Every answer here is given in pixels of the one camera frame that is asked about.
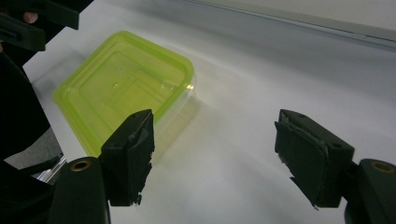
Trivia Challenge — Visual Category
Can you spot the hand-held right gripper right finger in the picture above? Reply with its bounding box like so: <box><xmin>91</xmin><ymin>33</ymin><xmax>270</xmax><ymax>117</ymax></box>
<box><xmin>274</xmin><ymin>108</ymin><xmax>355</xmax><ymax>210</ymax></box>

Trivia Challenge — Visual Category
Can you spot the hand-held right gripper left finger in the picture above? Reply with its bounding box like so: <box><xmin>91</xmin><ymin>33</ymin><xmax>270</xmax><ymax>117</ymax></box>
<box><xmin>100</xmin><ymin>108</ymin><xmax>156</xmax><ymax>207</ymax></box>

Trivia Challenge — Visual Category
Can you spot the yellow-green container lid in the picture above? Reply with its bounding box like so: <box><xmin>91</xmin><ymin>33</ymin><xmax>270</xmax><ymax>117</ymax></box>
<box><xmin>51</xmin><ymin>30</ymin><xmax>200</xmax><ymax>164</ymax></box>

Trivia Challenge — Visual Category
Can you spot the metal floor rail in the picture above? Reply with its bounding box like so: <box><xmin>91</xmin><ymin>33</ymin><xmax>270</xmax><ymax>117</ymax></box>
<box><xmin>186</xmin><ymin>0</ymin><xmax>396</xmax><ymax>52</ymax></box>

